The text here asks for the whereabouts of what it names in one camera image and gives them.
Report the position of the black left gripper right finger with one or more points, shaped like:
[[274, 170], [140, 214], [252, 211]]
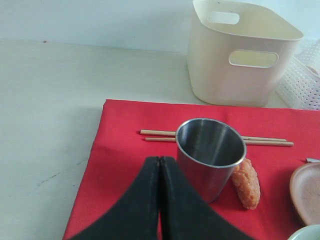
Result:
[[184, 215]]

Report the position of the orange fried food piece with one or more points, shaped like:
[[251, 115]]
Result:
[[246, 182]]

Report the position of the red table cloth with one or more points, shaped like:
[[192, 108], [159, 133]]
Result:
[[118, 153]]

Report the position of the pale green ceramic bowl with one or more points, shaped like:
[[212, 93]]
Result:
[[310, 232]]

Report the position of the cream plastic tub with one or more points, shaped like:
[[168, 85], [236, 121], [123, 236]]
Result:
[[238, 52]]

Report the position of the silver table knife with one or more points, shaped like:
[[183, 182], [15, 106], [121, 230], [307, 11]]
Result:
[[312, 160]]

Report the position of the brown egg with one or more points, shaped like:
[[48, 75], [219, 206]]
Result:
[[315, 71]]

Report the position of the white woven plastic basket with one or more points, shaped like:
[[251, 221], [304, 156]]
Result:
[[299, 88]]

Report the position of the upper wooden chopstick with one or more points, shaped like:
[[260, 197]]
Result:
[[173, 133]]

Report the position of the brown wooden plate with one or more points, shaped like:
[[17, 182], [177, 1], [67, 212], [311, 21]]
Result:
[[304, 188]]

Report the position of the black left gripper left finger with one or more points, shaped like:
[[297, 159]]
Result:
[[135, 215]]

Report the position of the stainless steel cup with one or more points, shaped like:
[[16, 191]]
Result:
[[208, 151]]

